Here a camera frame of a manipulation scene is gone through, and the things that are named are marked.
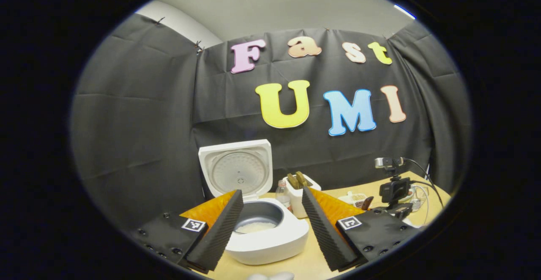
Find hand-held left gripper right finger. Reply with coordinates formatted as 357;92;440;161
301;187;424;272

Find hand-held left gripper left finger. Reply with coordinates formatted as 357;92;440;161
129;189;245;273

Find metal wire chopstick holder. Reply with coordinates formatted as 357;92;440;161
408;185;430;212

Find white rice heap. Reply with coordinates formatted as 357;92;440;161
235;222;277;234

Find white rice cooker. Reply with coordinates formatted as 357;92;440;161
199;139;310;266

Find white divided grain dish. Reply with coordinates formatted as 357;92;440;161
338;192;367;209

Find white toaster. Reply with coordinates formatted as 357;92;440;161
283;172;322;219

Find small clear bottle red label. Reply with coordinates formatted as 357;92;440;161
276;180;293;213

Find black backdrop cloth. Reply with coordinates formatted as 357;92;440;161
70;14;472;230

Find small ceiling light panel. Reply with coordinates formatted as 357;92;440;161
394;4;417;20

